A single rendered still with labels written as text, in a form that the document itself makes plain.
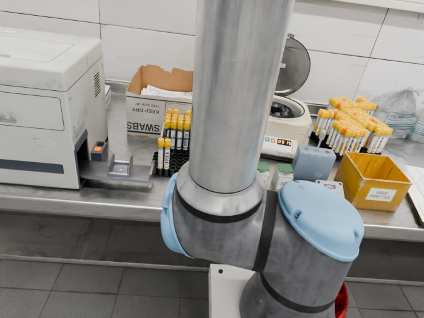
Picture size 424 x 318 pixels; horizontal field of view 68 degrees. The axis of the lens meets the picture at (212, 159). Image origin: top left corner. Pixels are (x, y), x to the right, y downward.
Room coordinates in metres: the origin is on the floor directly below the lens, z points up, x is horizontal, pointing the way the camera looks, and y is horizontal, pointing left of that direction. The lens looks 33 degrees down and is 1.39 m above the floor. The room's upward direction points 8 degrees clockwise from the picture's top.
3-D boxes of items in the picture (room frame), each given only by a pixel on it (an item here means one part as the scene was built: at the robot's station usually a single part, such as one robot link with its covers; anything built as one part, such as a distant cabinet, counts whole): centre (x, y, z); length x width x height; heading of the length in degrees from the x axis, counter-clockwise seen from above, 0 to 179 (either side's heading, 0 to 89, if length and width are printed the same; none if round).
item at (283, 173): (0.71, -0.20, 0.91); 0.05 x 0.04 x 0.07; 6
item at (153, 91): (1.02, 0.18, 0.95); 0.29 x 0.25 x 0.15; 6
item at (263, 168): (0.70, -0.13, 0.91); 0.05 x 0.04 x 0.07; 6
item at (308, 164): (0.77, -0.29, 0.92); 0.10 x 0.07 x 0.10; 91
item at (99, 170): (0.63, 0.24, 0.92); 0.21 x 0.07 x 0.05; 96
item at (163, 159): (0.73, 0.08, 0.93); 0.17 x 0.09 x 0.11; 96
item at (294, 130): (1.00, -0.19, 0.94); 0.30 x 0.24 x 0.12; 177
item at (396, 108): (1.23, -0.68, 0.97); 0.26 x 0.17 x 0.19; 110
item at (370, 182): (0.74, -0.44, 0.93); 0.13 x 0.13 x 0.10; 5
